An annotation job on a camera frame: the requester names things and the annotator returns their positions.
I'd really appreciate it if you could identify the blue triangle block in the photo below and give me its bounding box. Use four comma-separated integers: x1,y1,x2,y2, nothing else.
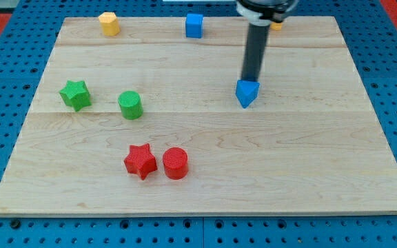
235,80,260,109

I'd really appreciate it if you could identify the yellow block behind arm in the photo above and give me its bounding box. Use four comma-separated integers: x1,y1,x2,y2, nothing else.
270,22,283,31

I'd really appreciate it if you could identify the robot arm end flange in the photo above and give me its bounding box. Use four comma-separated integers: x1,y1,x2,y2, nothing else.
236,0,300,26

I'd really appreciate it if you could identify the wooden board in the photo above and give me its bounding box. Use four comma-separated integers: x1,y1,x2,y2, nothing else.
0,16,397,218

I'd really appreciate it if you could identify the red cylinder block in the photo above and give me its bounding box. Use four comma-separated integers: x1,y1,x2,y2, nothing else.
162,147,189,180

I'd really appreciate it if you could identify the red star block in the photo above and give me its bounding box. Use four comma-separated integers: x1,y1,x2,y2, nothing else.
123,143,158,180

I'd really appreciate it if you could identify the green cylinder block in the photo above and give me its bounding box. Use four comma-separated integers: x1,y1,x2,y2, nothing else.
118,91,143,120

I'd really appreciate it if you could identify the blue cube block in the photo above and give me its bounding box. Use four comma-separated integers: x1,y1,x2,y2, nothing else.
185,13,203,39

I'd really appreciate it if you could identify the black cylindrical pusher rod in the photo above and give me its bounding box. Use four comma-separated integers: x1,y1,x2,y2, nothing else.
241,23,269,81

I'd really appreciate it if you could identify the green star block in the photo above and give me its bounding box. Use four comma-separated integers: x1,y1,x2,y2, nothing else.
59,81,92,112

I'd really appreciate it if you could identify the yellow hexagon block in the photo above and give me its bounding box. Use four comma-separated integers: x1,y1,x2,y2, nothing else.
98,12,121,37

